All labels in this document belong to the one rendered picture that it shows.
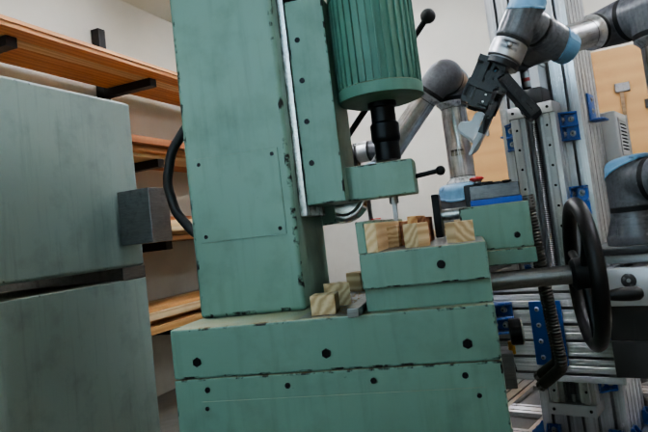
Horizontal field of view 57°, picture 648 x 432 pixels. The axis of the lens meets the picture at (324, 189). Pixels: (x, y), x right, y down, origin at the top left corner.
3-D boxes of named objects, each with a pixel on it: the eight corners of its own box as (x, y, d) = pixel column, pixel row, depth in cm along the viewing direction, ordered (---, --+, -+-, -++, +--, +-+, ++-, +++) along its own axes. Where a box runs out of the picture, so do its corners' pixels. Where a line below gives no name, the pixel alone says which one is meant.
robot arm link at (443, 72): (464, 64, 184) (377, 193, 195) (470, 70, 194) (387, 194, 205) (433, 45, 188) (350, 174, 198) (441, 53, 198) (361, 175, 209)
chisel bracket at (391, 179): (417, 200, 117) (412, 157, 117) (347, 208, 120) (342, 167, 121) (420, 201, 124) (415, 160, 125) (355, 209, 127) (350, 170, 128)
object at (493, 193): (523, 201, 118) (518, 173, 118) (466, 207, 120) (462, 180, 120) (517, 202, 130) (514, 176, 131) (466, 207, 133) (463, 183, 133)
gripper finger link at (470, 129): (449, 147, 131) (466, 107, 130) (475, 156, 129) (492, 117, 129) (448, 145, 128) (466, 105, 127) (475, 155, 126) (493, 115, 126)
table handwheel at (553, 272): (575, 181, 123) (588, 312, 128) (476, 194, 128) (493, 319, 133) (611, 217, 95) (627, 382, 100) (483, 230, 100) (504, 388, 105)
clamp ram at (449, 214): (472, 233, 121) (467, 190, 122) (436, 237, 123) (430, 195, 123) (472, 232, 130) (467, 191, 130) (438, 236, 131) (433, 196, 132)
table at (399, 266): (553, 272, 93) (548, 233, 93) (362, 290, 100) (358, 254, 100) (521, 250, 152) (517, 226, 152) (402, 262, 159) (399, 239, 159)
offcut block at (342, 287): (351, 304, 114) (348, 282, 115) (329, 308, 114) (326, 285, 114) (347, 302, 119) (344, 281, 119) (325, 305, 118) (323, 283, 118)
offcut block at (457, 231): (446, 243, 104) (444, 223, 104) (465, 240, 105) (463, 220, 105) (456, 242, 101) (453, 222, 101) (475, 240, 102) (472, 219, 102)
